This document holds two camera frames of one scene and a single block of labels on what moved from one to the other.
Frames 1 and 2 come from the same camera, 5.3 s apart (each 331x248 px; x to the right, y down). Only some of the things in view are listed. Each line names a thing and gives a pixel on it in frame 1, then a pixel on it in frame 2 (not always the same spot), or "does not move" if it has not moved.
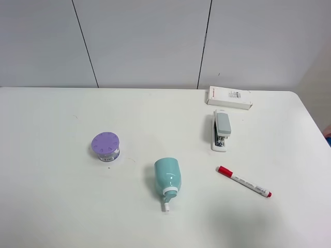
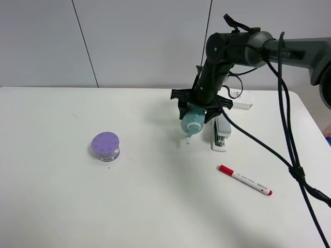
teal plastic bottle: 167,178 → 193,120
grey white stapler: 222,129 does not move
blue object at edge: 328,139 does not move
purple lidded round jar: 106,145 does not move
